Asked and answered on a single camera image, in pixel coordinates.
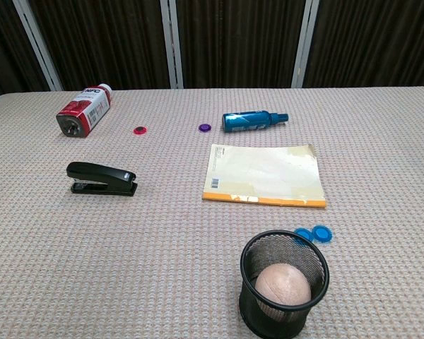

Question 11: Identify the black stapler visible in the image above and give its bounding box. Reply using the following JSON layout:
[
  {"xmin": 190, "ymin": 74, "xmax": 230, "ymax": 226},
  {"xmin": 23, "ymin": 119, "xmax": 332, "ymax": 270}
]
[{"xmin": 66, "ymin": 161, "xmax": 139, "ymax": 197}]

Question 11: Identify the blue spray bottle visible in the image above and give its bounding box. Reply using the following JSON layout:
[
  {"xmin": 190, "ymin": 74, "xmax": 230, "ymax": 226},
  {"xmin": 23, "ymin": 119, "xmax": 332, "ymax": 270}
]
[{"xmin": 221, "ymin": 109, "xmax": 290, "ymax": 133}]

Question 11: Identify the beige woven tablecloth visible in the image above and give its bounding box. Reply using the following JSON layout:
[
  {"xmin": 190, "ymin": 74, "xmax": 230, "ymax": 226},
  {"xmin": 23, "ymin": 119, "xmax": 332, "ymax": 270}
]
[{"xmin": 0, "ymin": 85, "xmax": 424, "ymax": 339}]

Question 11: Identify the dark curtain panel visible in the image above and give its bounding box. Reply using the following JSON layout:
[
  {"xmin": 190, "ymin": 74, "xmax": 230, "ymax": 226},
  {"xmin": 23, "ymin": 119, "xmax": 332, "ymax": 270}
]
[
  {"xmin": 0, "ymin": 0, "xmax": 54, "ymax": 98},
  {"xmin": 175, "ymin": 0, "xmax": 308, "ymax": 89},
  {"xmin": 23, "ymin": 0, "xmax": 172, "ymax": 91},
  {"xmin": 303, "ymin": 0, "xmax": 424, "ymax": 88}
]

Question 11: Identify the beige ball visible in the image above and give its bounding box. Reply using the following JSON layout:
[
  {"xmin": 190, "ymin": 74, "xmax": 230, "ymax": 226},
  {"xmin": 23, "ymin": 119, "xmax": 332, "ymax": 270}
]
[{"xmin": 254, "ymin": 263, "xmax": 312, "ymax": 308}]

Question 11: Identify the black mesh pen cup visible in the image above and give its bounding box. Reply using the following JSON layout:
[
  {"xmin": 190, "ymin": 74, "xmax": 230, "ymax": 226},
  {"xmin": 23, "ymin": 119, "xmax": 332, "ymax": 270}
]
[{"xmin": 238, "ymin": 230, "xmax": 330, "ymax": 339}]

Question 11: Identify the red NFC juice bottle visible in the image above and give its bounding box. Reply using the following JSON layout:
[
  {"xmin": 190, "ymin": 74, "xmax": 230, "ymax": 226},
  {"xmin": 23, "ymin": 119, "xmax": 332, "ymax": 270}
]
[{"xmin": 55, "ymin": 83, "xmax": 114, "ymax": 138}]

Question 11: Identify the gray partition post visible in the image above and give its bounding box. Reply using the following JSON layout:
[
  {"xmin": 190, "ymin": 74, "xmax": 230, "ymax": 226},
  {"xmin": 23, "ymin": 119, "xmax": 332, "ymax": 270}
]
[
  {"xmin": 160, "ymin": 0, "xmax": 184, "ymax": 89},
  {"xmin": 13, "ymin": 0, "xmax": 64, "ymax": 92},
  {"xmin": 290, "ymin": 0, "xmax": 321, "ymax": 88}
]

